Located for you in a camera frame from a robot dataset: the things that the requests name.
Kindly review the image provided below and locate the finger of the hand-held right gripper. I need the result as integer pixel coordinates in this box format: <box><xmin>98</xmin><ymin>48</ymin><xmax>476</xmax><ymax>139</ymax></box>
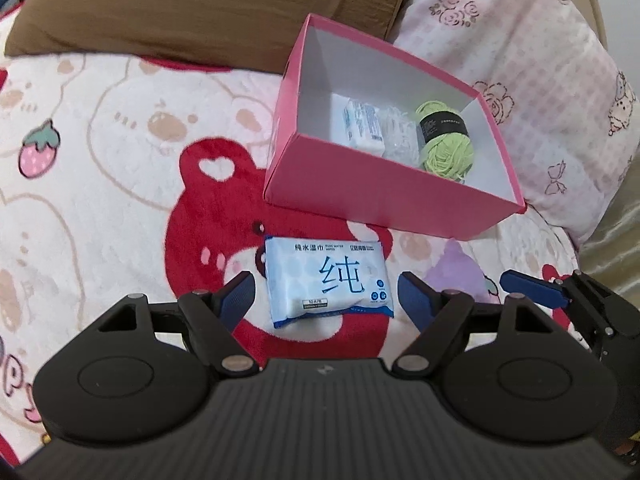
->
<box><xmin>501</xmin><ymin>269</ymin><xmax>576</xmax><ymax>311</ymax></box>

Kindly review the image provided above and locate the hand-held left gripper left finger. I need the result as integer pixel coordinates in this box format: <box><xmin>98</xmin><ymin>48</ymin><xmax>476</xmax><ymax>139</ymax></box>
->
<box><xmin>97</xmin><ymin>270</ymin><xmax>261</xmax><ymax>378</ymax></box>

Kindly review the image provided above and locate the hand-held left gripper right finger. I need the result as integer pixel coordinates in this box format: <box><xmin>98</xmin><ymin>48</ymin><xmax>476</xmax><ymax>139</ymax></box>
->
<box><xmin>392</xmin><ymin>270</ymin><xmax>571</xmax><ymax>378</ymax></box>

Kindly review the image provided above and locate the purple plush toy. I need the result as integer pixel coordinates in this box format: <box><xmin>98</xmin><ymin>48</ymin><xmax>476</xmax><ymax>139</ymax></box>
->
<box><xmin>430</xmin><ymin>240</ymin><xmax>503</xmax><ymax>306</ymax></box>

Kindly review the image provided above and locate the blue wet wipes pack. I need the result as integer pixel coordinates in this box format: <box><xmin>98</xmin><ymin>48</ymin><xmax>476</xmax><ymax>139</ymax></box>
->
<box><xmin>264</xmin><ymin>235</ymin><xmax>396</xmax><ymax>331</ymax></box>

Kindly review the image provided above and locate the pink cardboard box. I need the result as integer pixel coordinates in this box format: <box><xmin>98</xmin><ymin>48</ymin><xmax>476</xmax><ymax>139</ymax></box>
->
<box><xmin>263</xmin><ymin>12</ymin><xmax>527</xmax><ymax>241</ymax></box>

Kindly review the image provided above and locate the clear plastic floss pick box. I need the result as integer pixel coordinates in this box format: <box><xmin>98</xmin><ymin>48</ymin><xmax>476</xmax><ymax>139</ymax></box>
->
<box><xmin>377</xmin><ymin>105</ymin><xmax>426</xmax><ymax>166</ymax></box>

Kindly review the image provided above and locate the beige satin cloth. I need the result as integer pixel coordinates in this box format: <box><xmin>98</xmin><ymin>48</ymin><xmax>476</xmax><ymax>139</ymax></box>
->
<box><xmin>575</xmin><ymin>135</ymin><xmax>640</xmax><ymax>301</ymax></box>

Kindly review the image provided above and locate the green yarn ball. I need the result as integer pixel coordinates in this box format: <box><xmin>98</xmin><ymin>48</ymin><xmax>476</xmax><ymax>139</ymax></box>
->
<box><xmin>412</xmin><ymin>100</ymin><xmax>475</xmax><ymax>179</ymax></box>

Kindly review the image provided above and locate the bear printed blanket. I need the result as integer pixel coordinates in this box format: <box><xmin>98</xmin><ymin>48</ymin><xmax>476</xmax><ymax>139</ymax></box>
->
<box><xmin>0</xmin><ymin>10</ymin><xmax>581</xmax><ymax>466</ymax></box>

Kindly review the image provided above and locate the pink checked pillow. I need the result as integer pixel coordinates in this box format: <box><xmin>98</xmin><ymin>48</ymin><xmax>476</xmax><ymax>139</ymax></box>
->
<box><xmin>392</xmin><ymin>0</ymin><xmax>640</xmax><ymax>251</ymax></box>

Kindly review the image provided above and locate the brown pillow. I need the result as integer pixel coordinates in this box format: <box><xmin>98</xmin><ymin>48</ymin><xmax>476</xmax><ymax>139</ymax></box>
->
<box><xmin>4</xmin><ymin>0</ymin><xmax>423</xmax><ymax>73</ymax></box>

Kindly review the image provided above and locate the beige headboard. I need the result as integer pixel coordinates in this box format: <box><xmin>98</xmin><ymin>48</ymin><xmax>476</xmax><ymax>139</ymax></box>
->
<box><xmin>542</xmin><ymin>0</ymin><xmax>608</xmax><ymax>51</ymax></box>

